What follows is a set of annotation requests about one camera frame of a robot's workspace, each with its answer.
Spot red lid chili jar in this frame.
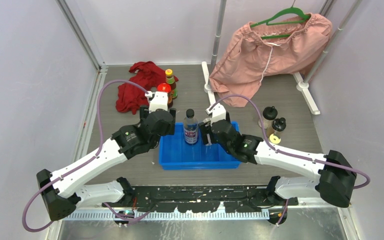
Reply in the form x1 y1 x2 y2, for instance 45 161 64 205
157 83 173 108

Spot clear bottle black cap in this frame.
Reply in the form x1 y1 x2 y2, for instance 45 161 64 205
183 108 199 145

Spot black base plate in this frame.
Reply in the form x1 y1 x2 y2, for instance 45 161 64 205
110 185 285 213

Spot black cap shaker bottle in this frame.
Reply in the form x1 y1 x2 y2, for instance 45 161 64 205
257 106 278 130

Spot pink shorts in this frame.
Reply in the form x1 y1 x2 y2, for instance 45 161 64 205
209 13 333 107

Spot yellow cap sauce bottle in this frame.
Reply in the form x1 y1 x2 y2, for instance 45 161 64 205
165 69 178 99

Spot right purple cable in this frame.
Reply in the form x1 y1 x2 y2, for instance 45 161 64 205
206 94 371 190

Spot white slotted cable duct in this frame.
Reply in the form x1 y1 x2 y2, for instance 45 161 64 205
64 207 270 221

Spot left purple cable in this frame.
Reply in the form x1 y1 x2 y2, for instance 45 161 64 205
21 79 153 233

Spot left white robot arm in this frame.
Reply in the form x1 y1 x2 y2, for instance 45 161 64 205
36 106 176 221

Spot green clothes hanger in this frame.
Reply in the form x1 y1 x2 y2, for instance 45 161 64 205
249 0 311 40

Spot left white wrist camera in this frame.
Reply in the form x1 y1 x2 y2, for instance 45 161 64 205
145 91 169 113

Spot small black cap shaker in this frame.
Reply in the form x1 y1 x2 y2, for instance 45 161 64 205
266 117 287 137

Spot white clothes rack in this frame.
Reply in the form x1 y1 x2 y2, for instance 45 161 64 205
202 0 360 115

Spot silver lid grain jar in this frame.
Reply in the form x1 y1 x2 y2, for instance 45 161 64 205
202 133 213 146

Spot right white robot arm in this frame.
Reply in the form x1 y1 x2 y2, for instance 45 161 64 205
198 119 357 208

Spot purple cable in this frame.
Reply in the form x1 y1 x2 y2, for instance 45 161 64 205
21 79 153 233
206 94 371 190

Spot blue plastic divided bin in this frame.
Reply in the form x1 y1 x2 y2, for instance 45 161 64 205
158 122 241 170

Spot yellow lid grain jar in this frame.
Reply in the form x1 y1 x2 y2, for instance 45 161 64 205
268 133 281 145

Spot red cloth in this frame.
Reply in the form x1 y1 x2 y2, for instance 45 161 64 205
115 61 179 115

